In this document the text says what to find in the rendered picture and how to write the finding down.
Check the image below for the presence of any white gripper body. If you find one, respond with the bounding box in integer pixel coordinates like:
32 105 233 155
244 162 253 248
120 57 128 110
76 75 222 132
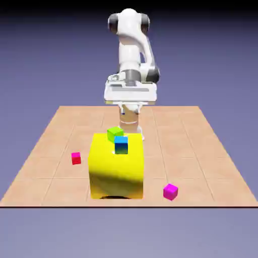
103 80 158 106

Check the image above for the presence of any small green cube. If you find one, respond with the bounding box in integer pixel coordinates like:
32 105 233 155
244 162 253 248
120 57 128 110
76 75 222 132
107 126 124 143

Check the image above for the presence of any small blue cube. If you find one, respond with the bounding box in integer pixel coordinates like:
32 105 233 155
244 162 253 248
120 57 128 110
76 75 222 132
114 136 129 155

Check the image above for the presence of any small red cube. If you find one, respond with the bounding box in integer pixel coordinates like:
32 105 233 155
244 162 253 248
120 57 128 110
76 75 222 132
71 152 82 165

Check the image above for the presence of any small magenta cube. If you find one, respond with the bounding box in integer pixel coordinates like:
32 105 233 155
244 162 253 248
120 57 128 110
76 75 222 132
163 183 179 202

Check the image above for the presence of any large yellow box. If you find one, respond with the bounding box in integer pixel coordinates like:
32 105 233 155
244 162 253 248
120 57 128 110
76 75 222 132
88 132 145 201

